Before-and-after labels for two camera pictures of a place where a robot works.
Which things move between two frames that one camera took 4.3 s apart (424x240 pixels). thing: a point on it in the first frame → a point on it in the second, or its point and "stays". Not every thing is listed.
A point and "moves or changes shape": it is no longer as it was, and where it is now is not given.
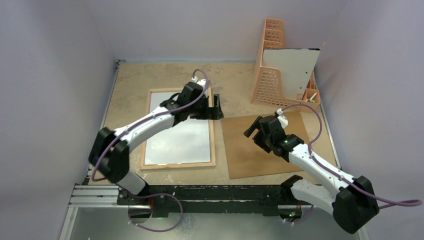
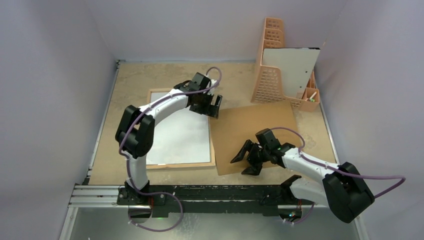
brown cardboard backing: x=246 y=158 moves or changes shape
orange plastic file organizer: x=268 y=88 stays
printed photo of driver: x=188 y=141 stays
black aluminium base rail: x=263 y=199 stays
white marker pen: x=311 y=99 stays
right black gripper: x=257 y=133 → x=256 y=153
